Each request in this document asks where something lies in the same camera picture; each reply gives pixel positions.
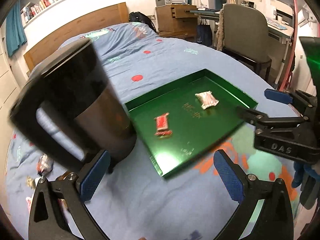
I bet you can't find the wooden headboard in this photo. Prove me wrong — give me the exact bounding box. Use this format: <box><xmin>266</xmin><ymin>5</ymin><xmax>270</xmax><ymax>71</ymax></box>
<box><xmin>23</xmin><ymin>2</ymin><xmax>129</xmax><ymax>71</ymax></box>

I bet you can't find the white desk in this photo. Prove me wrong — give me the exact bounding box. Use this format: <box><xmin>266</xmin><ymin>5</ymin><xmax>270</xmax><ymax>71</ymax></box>
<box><xmin>189</xmin><ymin>10</ymin><xmax>294</xmax><ymax>88</ymax></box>

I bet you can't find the black brown cylindrical appliance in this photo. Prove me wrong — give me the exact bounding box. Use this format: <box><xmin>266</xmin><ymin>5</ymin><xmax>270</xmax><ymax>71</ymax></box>
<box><xmin>9</xmin><ymin>38</ymin><xmax>137</xmax><ymax>172</ymax></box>

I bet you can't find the dark blue tote bag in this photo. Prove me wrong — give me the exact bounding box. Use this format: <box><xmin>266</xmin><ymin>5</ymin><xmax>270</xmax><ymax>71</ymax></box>
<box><xmin>196</xmin><ymin>19</ymin><xmax>213</xmax><ymax>47</ymax></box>

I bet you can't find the green rectangular tray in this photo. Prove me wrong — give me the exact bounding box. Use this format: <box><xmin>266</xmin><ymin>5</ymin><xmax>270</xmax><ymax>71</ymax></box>
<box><xmin>125</xmin><ymin>69</ymin><xmax>258</xmax><ymax>178</ymax></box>

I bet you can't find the wooden drawer cabinet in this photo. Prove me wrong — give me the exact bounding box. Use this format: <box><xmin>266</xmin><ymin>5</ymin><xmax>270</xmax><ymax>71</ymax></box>
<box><xmin>156</xmin><ymin>4</ymin><xmax>198</xmax><ymax>42</ymax></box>

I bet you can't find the grey chair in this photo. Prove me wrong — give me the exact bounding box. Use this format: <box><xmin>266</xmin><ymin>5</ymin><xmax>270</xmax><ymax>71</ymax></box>
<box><xmin>216</xmin><ymin>4</ymin><xmax>272</xmax><ymax>81</ymax></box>

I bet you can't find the pink striped snack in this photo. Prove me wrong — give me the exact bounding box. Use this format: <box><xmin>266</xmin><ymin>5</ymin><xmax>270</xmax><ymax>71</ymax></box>
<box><xmin>195</xmin><ymin>91</ymin><xmax>219</xmax><ymax>110</ymax></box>

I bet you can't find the small green wrapped candy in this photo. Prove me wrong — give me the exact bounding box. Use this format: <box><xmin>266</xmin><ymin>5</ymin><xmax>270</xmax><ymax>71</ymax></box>
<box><xmin>27</xmin><ymin>176</ymin><xmax>38</xmax><ymax>190</ymax></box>

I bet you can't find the small red candy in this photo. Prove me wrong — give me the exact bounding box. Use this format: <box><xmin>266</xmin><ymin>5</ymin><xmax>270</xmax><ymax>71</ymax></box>
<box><xmin>154</xmin><ymin>113</ymin><xmax>172</xmax><ymax>137</ymax></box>

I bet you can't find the teal curtain left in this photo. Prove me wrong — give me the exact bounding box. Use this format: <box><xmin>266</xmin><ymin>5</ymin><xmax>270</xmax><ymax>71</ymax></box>
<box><xmin>5</xmin><ymin>0</ymin><xmax>27</xmax><ymax>57</ymax></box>

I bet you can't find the black backpack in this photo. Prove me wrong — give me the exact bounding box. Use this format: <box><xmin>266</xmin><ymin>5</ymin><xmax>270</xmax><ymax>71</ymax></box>
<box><xmin>129</xmin><ymin>11</ymin><xmax>157</xmax><ymax>33</ymax></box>

